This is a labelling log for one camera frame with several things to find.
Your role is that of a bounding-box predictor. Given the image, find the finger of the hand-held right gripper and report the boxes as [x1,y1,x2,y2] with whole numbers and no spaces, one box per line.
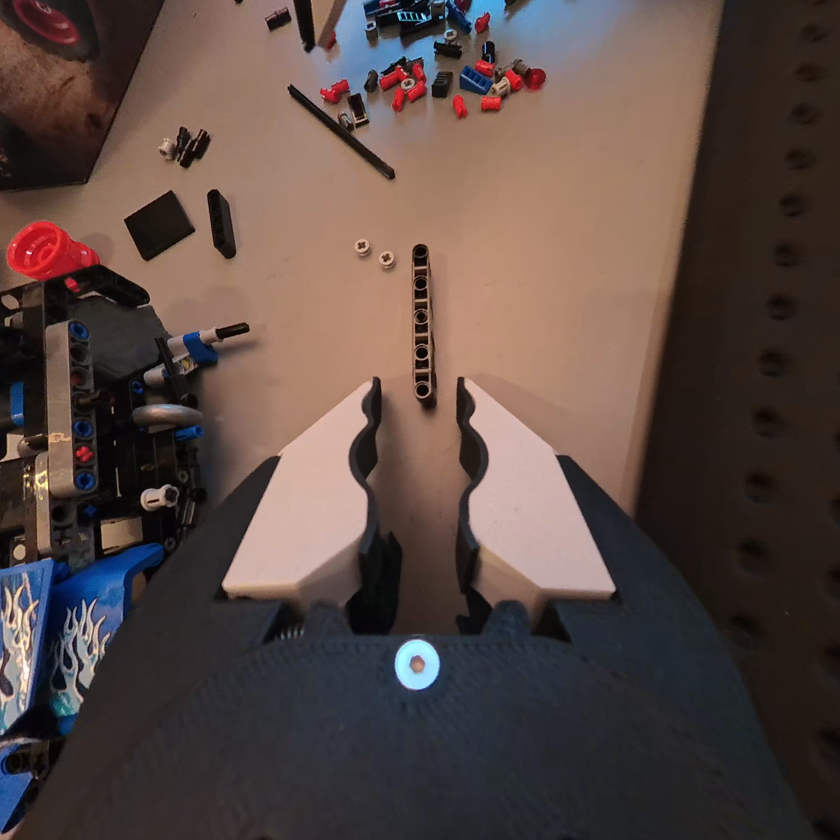
[293,0,347,52]

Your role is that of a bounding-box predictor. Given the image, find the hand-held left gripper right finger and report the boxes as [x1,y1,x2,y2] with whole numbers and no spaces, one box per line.
[456,378,618,634]

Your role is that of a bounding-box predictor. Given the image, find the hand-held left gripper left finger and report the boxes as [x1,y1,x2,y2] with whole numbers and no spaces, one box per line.
[220,377,404,635]

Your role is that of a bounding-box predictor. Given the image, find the long black brick beam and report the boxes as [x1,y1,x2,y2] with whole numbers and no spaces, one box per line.
[411,244,438,409]

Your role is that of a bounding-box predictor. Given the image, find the toy brick truck model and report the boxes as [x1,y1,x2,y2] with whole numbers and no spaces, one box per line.
[0,266,250,815]

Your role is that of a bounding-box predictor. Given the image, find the grey desk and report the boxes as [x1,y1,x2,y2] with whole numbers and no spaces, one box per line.
[0,0,726,592]

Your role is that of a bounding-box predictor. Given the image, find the scattered small brick parts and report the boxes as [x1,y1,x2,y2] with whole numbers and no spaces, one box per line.
[264,0,547,119]

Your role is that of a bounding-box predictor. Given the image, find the long black axle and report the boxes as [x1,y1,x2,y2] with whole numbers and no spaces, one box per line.
[287,84,396,181]

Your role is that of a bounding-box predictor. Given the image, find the bunch of small black pins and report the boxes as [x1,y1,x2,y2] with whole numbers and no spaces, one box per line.
[176,126,212,169]

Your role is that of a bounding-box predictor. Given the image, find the short black brick beam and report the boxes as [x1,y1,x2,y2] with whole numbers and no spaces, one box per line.
[206,189,237,259]

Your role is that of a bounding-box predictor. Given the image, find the black perforated panel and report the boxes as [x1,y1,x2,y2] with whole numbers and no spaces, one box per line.
[633,0,840,840]

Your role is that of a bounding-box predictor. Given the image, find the black smooth square tile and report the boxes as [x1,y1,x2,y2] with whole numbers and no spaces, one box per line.
[123,190,196,261]

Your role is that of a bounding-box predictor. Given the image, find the dark printed toy box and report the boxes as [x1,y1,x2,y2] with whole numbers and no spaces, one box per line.
[0,0,165,193]

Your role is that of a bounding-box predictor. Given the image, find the red toy wheel hub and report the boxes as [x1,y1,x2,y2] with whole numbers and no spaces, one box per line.
[7,221,101,282]

